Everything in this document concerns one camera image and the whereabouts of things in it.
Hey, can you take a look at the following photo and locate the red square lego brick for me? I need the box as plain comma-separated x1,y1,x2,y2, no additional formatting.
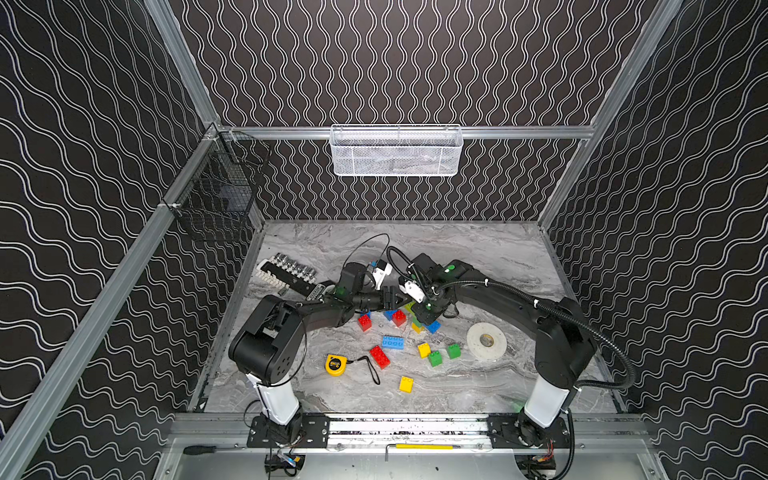
392,310,408,328

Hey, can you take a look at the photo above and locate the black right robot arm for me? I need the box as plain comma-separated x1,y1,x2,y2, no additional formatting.
384,246,636,431

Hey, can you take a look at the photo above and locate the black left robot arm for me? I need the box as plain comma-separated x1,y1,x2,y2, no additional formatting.
228,256,409,426

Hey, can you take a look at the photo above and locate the yellow small lego brick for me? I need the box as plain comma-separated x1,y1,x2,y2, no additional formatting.
417,343,432,359

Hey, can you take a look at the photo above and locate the light blue long lego brick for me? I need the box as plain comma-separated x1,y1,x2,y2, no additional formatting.
381,336,405,350

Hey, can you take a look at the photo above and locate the green small lego brick right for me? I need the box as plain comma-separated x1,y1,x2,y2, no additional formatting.
447,343,461,359

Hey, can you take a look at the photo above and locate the green small lego brick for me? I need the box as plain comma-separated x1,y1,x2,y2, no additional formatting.
427,351,443,368
447,343,461,359

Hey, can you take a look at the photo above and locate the red long lego brick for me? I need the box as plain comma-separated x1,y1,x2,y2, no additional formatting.
369,345,391,370

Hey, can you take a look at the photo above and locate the yellow lego brick front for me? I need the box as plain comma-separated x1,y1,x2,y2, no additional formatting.
399,376,414,393

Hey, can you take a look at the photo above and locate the white tape roll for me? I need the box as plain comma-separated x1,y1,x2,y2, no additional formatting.
466,322,507,361

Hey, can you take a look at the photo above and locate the yellow tape measure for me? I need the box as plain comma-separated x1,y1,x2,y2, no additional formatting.
325,354,348,377

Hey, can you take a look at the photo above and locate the black socket set holder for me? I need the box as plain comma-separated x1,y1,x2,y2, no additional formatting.
255,253,335,301

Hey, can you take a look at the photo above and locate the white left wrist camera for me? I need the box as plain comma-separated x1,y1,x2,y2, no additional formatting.
371,259,393,290

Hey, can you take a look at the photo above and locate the white wire mesh basket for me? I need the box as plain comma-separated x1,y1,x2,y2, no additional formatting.
329,124,464,177

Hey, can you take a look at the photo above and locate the black wire mesh basket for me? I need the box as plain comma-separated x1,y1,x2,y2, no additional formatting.
170,124,274,244

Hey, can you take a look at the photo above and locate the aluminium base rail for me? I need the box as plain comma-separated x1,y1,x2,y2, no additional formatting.
167,413,651,453

